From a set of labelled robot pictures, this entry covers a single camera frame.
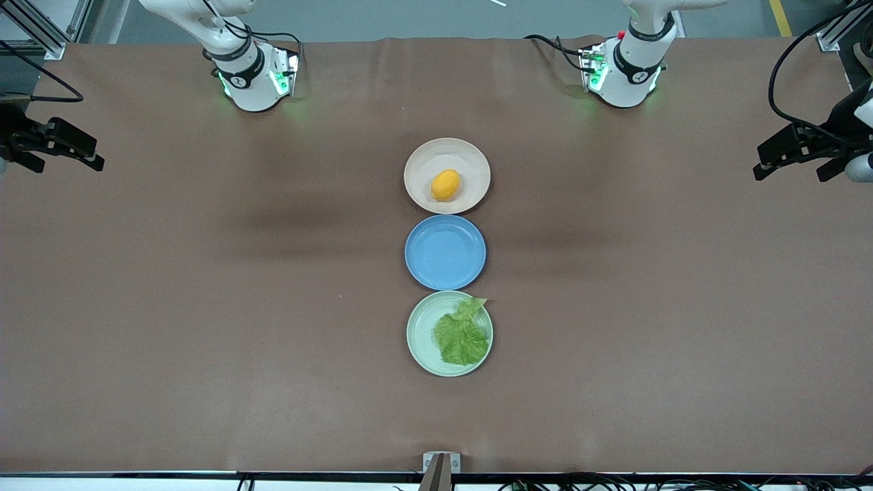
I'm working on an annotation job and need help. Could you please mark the yellow lemon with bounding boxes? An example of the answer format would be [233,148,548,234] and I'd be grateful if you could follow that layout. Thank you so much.
[431,169,462,203]

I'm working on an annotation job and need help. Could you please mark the green lettuce leaf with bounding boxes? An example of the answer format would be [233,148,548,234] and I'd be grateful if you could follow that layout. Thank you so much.
[433,297,491,366]

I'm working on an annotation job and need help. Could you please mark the brown table cover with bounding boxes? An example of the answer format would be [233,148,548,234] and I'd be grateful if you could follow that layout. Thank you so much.
[0,38,873,475]

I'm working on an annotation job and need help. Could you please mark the beige round plate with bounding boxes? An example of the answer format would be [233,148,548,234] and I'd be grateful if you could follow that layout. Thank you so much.
[404,138,492,215]

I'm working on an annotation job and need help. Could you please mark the blue round plate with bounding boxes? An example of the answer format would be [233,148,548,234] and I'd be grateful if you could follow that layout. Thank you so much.
[404,215,487,291]

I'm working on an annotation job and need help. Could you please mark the light green round plate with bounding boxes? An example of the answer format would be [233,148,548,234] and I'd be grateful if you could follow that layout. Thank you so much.
[406,291,494,377]

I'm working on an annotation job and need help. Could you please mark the aluminium frame profile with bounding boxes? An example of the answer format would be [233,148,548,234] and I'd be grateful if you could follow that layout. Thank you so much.
[815,0,873,53]
[0,0,68,61]
[66,0,95,43]

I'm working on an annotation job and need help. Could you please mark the black right arm base cable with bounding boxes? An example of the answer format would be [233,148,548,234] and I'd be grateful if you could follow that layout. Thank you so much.
[201,0,303,65]

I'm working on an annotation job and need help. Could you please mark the black arm base cable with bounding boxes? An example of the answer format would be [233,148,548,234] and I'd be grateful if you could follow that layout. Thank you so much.
[201,0,303,65]
[524,34,589,73]

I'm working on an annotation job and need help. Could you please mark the black left arm base cable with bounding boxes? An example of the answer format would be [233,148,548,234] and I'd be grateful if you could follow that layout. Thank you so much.
[524,34,589,73]

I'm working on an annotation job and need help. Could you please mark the aluminium profile post with bracket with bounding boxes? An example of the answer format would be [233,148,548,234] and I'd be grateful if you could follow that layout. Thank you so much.
[421,452,462,491]

